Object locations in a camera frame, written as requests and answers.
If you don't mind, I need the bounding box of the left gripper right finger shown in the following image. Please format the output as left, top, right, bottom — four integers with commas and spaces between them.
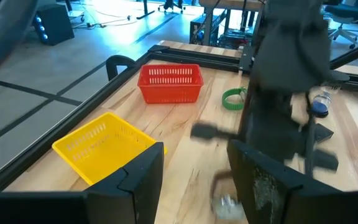
227, 139, 305, 224

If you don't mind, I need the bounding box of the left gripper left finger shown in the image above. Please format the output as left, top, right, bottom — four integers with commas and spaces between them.
84, 142, 165, 224

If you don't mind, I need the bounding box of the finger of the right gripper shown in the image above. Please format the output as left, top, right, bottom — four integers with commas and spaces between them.
312, 148, 340, 172
190, 121, 244, 141

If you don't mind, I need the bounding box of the small black box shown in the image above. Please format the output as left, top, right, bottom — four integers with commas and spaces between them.
314, 123, 335, 144

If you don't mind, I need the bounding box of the green wristband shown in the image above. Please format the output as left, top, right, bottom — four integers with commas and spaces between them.
221, 86, 248, 111

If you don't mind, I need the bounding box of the black office chair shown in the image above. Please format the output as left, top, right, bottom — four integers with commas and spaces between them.
158, 0, 186, 15

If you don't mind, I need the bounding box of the white base office chair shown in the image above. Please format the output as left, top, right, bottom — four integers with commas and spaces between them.
323, 0, 358, 50

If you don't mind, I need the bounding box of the yellow plastic basket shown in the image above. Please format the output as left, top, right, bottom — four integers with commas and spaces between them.
51, 111, 168, 187

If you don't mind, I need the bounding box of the red plastic basket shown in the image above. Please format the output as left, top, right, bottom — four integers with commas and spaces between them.
137, 63, 204, 105

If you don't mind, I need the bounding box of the background wooden table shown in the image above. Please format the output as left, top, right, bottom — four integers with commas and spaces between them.
190, 0, 265, 47

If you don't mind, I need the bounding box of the black computer tower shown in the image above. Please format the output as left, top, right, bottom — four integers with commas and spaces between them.
32, 2, 75, 47

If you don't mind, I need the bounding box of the black frame bracket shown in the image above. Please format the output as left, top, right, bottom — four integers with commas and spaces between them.
106, 55, 137, 82

